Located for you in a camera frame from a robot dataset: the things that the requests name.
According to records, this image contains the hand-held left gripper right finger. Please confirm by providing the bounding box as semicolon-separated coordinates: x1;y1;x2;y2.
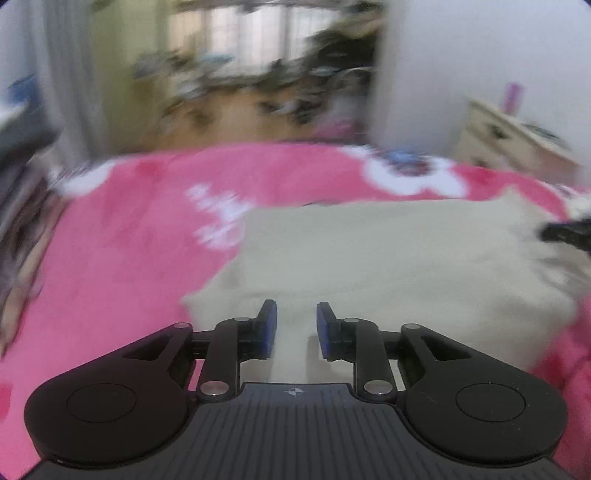
316;301;472;403

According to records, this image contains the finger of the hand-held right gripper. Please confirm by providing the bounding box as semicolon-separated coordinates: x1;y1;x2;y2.
539;219;591;264

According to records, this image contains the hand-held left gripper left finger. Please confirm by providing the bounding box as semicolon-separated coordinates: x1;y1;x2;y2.
123;299;279;403

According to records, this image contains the cream jacket with black trim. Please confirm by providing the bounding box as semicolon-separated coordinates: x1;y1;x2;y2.
181;189;589;384

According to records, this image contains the stack of folded clothes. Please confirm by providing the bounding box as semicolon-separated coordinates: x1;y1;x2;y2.
0;104;63;333

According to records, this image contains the white fluffy cloth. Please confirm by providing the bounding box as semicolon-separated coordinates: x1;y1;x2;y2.
561;187;591;220

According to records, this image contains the cream dresser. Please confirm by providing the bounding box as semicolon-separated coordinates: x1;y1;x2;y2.
455;97;583;175

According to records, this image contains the purple cup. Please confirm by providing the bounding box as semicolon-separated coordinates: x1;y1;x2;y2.
502;82;523;115

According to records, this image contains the black wheelchair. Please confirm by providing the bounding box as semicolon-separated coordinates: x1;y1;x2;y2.
259;18;377;127

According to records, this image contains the folding table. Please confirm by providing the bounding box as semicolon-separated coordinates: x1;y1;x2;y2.
131;51;241;100

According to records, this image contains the balcony window with railing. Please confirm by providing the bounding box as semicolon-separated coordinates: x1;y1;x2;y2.
168;0;333;61

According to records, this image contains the grey curtain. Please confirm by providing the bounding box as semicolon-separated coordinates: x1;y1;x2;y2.
37;0;118;164

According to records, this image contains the blue water jug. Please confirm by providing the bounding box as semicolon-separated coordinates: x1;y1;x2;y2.
8;74;40;102

